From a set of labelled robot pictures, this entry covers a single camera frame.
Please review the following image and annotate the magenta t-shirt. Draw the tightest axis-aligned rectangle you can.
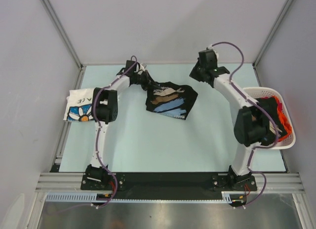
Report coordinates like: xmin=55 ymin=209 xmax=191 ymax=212
xmin=277 ymin=102 xmax=283 ymax=113

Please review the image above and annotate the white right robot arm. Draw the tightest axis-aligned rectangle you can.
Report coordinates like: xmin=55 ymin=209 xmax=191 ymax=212
xmin=190 ymin=49 xmax=276 ymax=190

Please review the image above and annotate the aluminium frame rail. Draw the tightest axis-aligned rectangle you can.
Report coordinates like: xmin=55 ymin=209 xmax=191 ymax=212
xmin=35 ymin=173 xmax=305 ymax=193

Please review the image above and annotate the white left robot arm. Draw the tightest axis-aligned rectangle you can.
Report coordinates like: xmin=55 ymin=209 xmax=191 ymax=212
xmin=85 ymin=56 xmax=159 ymax=190

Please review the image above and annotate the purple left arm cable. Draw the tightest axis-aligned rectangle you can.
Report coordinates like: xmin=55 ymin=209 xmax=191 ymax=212
xmin=91 ymin=55 xmax=138 ymax=210

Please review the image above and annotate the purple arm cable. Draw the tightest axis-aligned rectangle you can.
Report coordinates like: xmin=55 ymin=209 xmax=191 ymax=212
xmin=91 ymin=55 xmax=138 ymax=210
xmin=208 ymin=41 xmax=282 ymax=210

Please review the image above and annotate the white slotted cable duct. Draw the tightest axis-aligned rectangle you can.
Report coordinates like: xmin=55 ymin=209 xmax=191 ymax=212
xmin=46 ymin=192 xmax=112 ymax=203

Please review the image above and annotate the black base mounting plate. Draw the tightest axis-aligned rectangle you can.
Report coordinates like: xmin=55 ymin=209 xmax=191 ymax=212
xmin=80 ymin=172 xmax=257 ymax=200

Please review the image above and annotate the black printed t-shirt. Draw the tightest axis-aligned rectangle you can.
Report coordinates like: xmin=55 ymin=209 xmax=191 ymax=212
xmin=257 ymin=97 xmax=284 ymax=146

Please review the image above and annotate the white folded printed t-shirt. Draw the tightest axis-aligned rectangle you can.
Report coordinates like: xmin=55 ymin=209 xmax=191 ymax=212
xmin=63 ymin=88 xmax=94 ymax=122

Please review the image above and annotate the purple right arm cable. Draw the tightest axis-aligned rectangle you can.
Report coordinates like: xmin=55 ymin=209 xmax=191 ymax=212
xmin=208 ymin=41 xmax=282 ymax=210

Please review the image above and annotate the white plastic laundry basket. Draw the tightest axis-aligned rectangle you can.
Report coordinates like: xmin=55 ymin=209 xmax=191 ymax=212
xmin=244 ymin=87 xmax=296 ymax=150

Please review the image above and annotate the orange t-shirt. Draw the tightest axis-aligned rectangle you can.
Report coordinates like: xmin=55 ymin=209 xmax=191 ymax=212
xmin=273 ymin=95 xmax=293 ymax=142

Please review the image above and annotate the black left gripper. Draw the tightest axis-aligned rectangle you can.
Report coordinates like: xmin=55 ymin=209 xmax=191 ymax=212
xmin=134 ymin=70 xmax=160 ymax=91

